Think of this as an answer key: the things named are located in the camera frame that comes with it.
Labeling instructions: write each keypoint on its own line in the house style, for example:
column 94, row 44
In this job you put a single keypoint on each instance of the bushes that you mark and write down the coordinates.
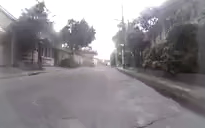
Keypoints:
column 170, row 53

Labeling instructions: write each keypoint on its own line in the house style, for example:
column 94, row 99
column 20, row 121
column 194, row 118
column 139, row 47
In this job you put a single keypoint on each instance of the raised concrete pavement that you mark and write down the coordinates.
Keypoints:
column 176, row 88

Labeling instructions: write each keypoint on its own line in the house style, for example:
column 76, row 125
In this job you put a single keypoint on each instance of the row of trees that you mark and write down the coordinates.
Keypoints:
column 150, row 23

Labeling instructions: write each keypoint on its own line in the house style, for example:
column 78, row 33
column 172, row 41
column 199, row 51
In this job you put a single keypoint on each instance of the utility pole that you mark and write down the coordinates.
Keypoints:
column 122, row 40

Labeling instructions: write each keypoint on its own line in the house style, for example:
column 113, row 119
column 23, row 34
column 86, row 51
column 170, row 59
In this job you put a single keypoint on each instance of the low buildings with fences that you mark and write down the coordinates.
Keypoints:
column 73, row 58

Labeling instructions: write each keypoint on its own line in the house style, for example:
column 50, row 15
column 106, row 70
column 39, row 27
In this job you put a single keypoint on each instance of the grey concrete road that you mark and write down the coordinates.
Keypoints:
column 83, row 100

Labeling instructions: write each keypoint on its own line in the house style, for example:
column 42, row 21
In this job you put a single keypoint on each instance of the dark leafy tree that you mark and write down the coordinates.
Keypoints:
column 35, row 30

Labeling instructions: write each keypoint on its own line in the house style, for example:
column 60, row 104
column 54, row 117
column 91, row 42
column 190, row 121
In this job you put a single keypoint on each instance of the pale gabled building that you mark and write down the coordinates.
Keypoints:
column 0, row 40

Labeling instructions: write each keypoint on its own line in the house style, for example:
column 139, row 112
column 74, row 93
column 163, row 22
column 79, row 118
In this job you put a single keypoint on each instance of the round crowned tree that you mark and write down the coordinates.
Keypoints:
column 77, row 33

